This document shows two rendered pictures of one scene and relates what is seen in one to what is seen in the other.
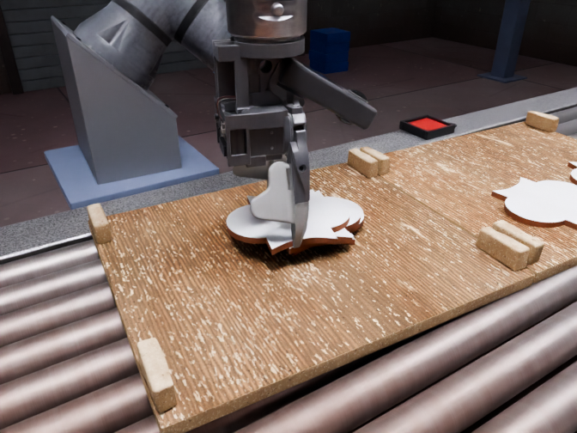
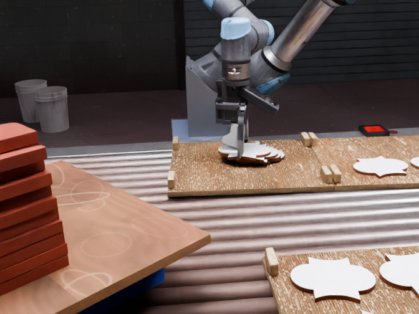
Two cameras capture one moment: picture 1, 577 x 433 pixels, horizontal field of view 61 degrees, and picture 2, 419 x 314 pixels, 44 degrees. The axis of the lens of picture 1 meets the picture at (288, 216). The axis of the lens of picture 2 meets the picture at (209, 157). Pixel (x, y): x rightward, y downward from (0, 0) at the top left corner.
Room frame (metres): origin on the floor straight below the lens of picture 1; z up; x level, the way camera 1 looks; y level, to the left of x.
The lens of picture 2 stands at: (-0.74, -0.53, 1.47)
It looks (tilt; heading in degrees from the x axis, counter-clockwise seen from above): 21 degrees down; 27
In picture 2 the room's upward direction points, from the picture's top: 2 degrees counter-clockwise
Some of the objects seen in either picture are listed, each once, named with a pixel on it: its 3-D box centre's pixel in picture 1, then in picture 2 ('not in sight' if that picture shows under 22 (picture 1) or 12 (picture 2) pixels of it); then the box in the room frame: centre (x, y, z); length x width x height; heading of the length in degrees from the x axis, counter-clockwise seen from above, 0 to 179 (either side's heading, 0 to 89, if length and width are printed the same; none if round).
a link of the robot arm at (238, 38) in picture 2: not in sight; (236, 40); (0.50, 0.02, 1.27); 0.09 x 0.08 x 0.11; 173
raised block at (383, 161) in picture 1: (373, 160); (312, 139); (0.71, -0.13, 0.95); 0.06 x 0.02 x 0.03; 28
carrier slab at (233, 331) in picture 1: (292, 250); (244, 164); (0.49, 0.00, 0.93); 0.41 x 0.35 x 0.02; 118
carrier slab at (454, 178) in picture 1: (528, 179); (391, 159); (0.68, -0.37, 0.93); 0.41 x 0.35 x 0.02; 118
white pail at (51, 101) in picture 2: not in sight; (52, 109); (2.72, 2.87, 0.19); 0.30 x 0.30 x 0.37
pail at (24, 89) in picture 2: not in sight; (33, 101); (2.89, 3.27, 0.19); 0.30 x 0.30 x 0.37
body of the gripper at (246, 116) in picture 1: (261, 100); (233, 100); (0.49, 0.03, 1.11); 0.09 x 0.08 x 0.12; 106
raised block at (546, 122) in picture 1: (542, 121); not in sight; (0.89, -0.48, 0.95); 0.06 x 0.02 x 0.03; 28
